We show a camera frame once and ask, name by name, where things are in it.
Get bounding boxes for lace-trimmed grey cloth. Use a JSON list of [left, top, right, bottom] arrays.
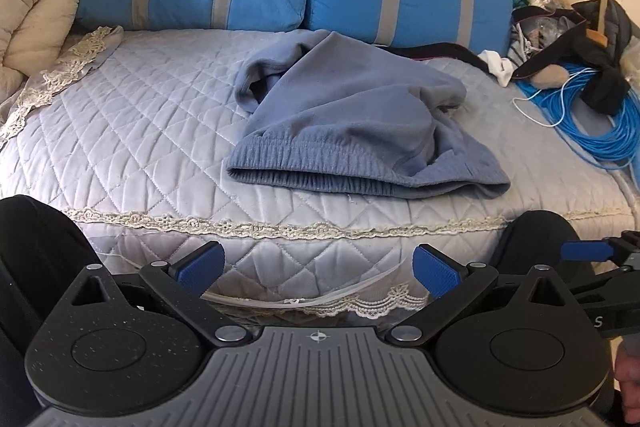
[[0, 26, 125, 148]]

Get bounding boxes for blue cable coil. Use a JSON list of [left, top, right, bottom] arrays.
[[515, 62, 640, 170]]

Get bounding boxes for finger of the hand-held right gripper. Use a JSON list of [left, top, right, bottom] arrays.
[[560, 231, 640, 266]]

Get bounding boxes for tan leather tag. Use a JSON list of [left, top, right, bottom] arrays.
[[585, 0, 609, 45]]

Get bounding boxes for blue-grey fleece pants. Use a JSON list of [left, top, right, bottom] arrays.
[[226, 29, 512, 200]]

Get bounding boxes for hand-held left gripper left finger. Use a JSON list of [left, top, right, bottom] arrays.
[[70, 241, 253, 349]]

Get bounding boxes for thin white cable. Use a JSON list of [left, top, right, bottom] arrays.
[[512, 82, 568, 128]]

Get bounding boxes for grey quilted bedspread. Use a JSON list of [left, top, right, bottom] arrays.
[[0, 27, 640, 323]]

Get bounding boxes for striped cloth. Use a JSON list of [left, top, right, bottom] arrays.
[[509, 24, 537, 64]]

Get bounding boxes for black pink-trimmed band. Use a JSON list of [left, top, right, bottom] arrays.
[[395, 42, 493, 72]]

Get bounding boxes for black jacket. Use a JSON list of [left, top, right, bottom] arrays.
[[515, 0, 636, 115]]

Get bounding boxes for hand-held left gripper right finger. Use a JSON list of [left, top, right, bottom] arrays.
[[385, 243, 568, 349]]

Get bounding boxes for beige comforter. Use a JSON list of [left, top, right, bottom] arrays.
[[0, 0, 88, 90]]

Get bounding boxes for white sock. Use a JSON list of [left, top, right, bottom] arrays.
[[479, 49, 516, 86]]

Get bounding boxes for person's right hand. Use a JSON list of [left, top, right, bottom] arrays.
[[614, 344, 640, 423]]

